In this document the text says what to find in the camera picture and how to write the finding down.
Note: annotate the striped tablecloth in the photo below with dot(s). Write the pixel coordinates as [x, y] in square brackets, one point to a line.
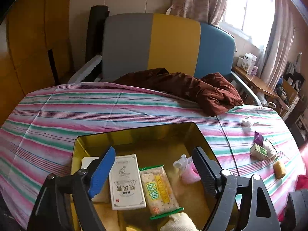
[72, 108]

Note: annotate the red cloth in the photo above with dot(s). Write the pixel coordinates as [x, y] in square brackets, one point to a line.
[303, 173]

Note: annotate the purple packet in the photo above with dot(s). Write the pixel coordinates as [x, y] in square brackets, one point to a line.
[258, 138]

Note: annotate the cracker packet green ends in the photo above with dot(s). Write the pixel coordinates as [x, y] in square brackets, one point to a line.
[156, 192]

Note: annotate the small green white box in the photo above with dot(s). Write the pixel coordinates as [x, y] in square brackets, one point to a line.
[258, 152]

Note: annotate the grey yellow blue chair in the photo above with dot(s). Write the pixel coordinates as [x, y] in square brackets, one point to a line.
[127, 48]

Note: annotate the small white plastic bag ball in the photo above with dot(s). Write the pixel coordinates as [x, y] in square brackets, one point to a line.
[247, 121]

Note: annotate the white box grey print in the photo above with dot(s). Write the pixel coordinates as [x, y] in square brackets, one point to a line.
[125, 185]

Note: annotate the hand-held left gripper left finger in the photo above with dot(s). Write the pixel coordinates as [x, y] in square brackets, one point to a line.
[103, 170]

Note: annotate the black rolled mat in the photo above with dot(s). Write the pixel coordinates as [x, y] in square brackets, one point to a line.
[95, 33]

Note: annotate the wooden desk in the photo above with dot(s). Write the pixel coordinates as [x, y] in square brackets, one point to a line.
[259, 81]

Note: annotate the white carton with round print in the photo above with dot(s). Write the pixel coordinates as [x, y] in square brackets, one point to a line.
[247, 63]

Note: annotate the small plain white carton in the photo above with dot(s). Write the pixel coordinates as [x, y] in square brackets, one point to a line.
[239, 61]

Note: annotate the patterned curtain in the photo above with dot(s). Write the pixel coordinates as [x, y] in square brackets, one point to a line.
[199, 0]
[279, 36]

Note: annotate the pink bag roll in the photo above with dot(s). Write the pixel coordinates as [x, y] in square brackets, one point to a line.
[190, 173]

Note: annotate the brown cloth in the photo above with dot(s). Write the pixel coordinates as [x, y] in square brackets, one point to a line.
[192, 89]

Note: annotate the wooden wardrobe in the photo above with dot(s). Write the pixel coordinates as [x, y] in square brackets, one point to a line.
[28, 41]

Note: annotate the small purple carton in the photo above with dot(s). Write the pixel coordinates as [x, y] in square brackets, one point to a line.
[254, 70]

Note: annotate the cluttered shelf unit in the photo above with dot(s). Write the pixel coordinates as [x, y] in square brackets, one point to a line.
[292, 89]

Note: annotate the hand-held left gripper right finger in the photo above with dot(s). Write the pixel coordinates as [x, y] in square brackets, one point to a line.
[204, 173]

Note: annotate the gold metal tin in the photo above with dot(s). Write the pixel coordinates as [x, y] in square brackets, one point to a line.
[154, 144]

